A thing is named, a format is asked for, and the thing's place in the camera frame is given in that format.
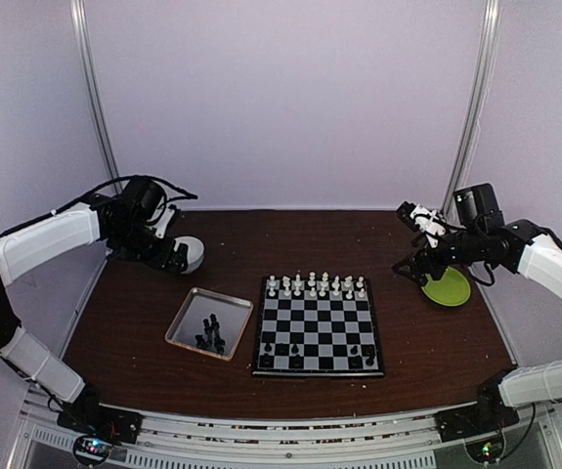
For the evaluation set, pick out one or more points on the white king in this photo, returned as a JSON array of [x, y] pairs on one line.
[[324, 280]]

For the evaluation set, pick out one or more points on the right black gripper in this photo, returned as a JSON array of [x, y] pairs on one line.
[[414, 259]]

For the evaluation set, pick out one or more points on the white bowl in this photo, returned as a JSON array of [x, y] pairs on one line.
[[192, 251]]

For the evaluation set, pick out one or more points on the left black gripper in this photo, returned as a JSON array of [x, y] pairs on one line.
[[161, 260]]

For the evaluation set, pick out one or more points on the wooden tray with mirror base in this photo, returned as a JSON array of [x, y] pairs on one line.
[[233, 314]]

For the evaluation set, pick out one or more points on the black rook corner piece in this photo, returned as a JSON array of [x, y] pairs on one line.
[[264, 361]]

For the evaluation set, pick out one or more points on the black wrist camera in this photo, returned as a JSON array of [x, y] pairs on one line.
[[141, 196], [477, 208]]

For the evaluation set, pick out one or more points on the white bishop left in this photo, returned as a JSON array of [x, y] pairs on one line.
[[297, 282]]

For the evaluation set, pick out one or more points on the aluminium front rail frame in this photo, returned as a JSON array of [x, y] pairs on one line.
[[408, 439]]

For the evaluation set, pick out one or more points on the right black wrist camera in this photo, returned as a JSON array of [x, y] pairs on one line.
[[477, 208]]

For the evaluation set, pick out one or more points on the white bishop right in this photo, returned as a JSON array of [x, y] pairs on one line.
[[336, 282]]

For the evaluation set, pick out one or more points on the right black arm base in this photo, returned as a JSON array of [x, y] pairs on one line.
[[481, 433]]

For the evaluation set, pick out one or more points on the right aluminium frame post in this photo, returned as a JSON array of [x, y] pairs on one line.
[[480, 90]]

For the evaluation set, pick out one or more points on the left aluminium frame post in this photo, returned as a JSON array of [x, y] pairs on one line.
[[81, 31]]

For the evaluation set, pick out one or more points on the pile of black chess pieces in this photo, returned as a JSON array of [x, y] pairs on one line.
[[211, 340]]

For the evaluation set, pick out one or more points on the white bishop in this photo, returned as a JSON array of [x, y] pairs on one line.
[[297, 282], [336, 282]]

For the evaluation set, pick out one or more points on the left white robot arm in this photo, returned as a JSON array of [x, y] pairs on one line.
[[49, 265]]

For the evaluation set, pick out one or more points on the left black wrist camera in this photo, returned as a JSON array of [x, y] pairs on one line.
[[141, 196]]

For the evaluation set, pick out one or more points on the green plate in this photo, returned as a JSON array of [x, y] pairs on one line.
[[453, 289]]

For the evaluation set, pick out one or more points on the black and grey chessboard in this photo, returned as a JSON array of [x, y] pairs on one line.
[[323, 328]]

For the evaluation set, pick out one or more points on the aluminium frame post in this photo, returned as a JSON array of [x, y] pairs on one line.
[[81, 31], [480, 90]]

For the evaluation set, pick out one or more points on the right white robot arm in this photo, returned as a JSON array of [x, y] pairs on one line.
[[532, 253]]

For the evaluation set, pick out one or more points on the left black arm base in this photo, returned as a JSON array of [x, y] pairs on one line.
[[97, 440]]

